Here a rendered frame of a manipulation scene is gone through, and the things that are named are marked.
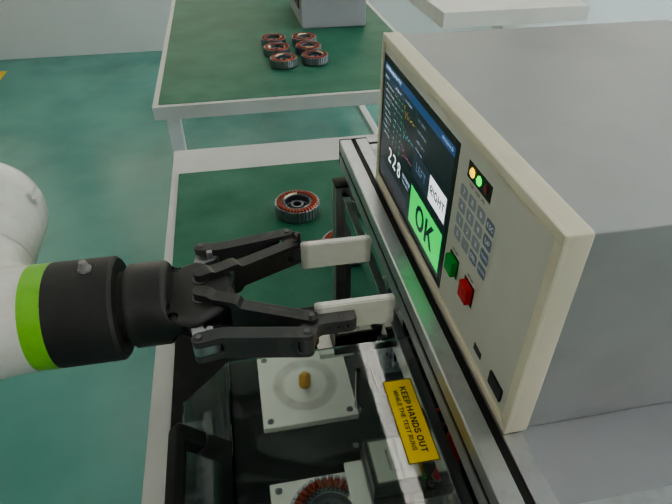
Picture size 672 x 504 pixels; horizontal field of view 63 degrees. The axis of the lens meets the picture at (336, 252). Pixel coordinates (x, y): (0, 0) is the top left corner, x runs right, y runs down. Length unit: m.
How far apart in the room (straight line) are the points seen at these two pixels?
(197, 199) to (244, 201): 0.12
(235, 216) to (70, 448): 0.96
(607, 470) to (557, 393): 0.07
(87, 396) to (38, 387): 0.19
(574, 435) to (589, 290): 0.16
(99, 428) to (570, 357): 1.70
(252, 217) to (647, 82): 0.98
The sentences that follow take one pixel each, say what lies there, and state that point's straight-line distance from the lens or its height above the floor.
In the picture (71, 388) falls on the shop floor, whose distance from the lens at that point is 2.14.
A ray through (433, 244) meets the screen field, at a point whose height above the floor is 1.17.
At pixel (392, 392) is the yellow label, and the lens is 0.57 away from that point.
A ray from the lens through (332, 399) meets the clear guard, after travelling 0.57.
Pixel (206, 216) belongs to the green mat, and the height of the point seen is 0.75.
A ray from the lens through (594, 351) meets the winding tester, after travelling 0.46.
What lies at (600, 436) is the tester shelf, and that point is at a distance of 0.53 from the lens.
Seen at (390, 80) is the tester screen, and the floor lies 1.27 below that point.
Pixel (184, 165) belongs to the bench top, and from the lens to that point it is 1.67.
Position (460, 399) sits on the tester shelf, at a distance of 0.52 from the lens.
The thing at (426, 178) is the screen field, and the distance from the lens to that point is 0.59.
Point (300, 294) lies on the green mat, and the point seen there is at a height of 0.75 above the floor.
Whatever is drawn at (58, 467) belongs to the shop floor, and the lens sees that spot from 1.95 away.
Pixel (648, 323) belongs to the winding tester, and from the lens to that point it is 0.47.
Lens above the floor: 1.51
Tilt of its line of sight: 37 degrees down
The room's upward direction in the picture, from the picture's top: straight up
